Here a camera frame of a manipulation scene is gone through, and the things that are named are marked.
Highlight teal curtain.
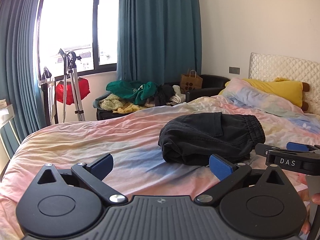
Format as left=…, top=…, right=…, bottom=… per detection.
left=116, top=0, right=203, bottom=87
left=0, top=0, right=42, bottom=161

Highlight white dressing table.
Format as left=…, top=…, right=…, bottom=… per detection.
left=0, top=99, right=22, bottom=161

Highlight black folded rack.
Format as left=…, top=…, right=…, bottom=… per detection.
left=40, top=77, right=59, bottom=128

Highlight brown paper bag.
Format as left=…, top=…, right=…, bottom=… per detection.
left=180, top=69, right=204, bottom=92

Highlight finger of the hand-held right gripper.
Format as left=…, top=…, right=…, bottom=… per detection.
left=265, top=154, right=305, bottom=168
left=255, top=142, right=320, bottom=159

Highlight yellow plush pillow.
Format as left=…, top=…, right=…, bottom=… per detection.
left=217, top=77, right=311, bottom=112

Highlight white quilted headboard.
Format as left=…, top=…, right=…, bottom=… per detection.
left=248, top=52, right=320, bottom=91

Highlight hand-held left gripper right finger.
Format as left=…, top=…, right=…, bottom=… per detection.
left=194, top=154, right=288, bottom=205

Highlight pale knit cloth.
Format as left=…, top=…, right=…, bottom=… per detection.
left=98, top=94, right=143, bottom=113

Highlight black-framed window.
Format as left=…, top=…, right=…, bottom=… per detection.
left=37, top=0, right=121, bottom=77

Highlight person's right hand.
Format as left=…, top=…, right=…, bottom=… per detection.
left=297, top=176, right=320, bottom=235

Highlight bed with pastel duvet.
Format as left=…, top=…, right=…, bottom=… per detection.
left=0, top=97, right=320, bottom=240

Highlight black pants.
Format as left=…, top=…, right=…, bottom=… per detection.
left=158, top=112, right=266, bottom=166

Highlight pastel pillow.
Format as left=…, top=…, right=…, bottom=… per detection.
left=221, top=78, right=311, bottom=116

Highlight white garment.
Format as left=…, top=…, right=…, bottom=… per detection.
left=170, top=85, right=187, bottom=104

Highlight green garment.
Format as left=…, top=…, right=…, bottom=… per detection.
left=105, top=80, right=159, bottom=106

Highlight red garment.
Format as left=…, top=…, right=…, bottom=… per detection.
left=55, top=77, right=91, bottom=105

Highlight black leather sofa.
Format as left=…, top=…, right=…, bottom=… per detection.
left=96, top=74, right=231, bottom=121

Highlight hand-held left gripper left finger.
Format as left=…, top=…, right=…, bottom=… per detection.
left=36, top=153, right=127, bottom=205

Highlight dark garment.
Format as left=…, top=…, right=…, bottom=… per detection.
left=154, top=84, right=176, bottom=107

